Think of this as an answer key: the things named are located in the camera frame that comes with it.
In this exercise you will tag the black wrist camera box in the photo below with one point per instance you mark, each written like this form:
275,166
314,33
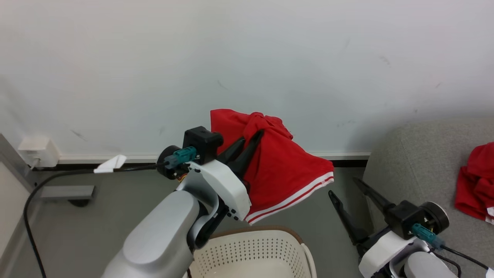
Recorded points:
200,141
403,216

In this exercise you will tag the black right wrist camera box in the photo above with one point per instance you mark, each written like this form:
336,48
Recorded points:
403,216

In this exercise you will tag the grey metal partition frame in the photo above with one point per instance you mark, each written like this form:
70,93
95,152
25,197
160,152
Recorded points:
67,192

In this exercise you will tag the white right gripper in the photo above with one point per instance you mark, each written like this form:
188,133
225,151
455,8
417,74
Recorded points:
382,251

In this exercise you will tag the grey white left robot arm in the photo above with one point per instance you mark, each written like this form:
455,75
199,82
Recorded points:
162,239

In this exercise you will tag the grey fabric sofa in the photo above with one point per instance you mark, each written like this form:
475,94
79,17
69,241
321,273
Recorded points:
424,162

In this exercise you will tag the beige perforated laundry basket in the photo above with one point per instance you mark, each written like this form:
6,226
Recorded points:
251,251

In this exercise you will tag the white wall outlet box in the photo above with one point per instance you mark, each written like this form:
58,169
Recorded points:
38,150

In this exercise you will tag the red shorts with white stripes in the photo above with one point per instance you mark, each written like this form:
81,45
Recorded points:
285,173

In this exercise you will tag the red garment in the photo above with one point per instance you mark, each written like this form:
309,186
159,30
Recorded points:
476,181

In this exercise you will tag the black round frame foot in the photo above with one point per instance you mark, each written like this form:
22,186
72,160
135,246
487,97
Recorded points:
79,202

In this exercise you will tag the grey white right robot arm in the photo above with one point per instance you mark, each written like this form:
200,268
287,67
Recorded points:
424,268

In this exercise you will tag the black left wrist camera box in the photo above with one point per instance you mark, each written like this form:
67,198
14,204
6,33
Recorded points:
200,141

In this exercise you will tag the white partition panel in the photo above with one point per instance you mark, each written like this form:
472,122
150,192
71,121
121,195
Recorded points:
11,208

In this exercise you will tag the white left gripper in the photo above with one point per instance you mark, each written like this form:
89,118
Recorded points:
227,185

